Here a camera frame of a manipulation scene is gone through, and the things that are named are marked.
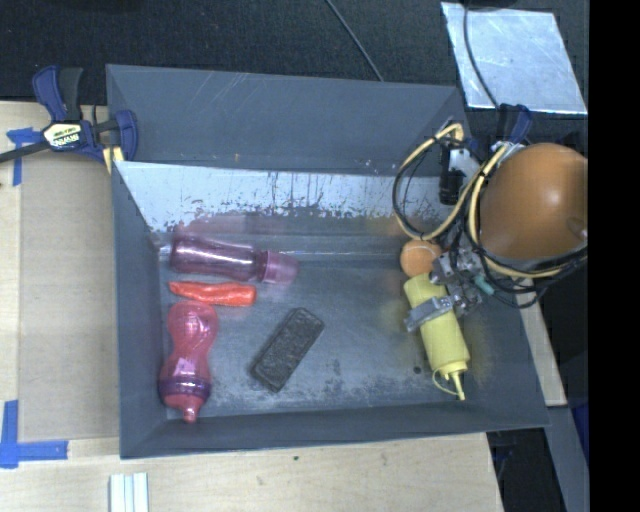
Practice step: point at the purple plastic bottle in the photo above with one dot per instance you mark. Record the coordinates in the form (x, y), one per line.
(220, 259)

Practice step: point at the black cylinder on white bracket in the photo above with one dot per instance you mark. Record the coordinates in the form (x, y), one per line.
(452, 182)

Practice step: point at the pale wood board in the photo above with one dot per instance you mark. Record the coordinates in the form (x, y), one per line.
(65, 300)

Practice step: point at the dark green flat block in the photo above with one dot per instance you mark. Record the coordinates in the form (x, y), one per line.
(287, 349)

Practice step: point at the yellow squeeze bottle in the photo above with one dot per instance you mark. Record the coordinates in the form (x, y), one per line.
(442, 340)

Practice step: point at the orange ball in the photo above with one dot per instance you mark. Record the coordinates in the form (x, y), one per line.
(416, 257)

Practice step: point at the pink baby bottle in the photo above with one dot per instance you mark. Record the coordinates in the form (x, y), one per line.
(189, 350)

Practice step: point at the grey metal bin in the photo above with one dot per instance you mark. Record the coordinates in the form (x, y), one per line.
(350, 325)

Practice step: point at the orange-red toy carrot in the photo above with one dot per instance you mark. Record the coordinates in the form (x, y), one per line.
(215, 293)

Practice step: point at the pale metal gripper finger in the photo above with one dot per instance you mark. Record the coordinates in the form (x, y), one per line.
(440, 270)
(427, 311)

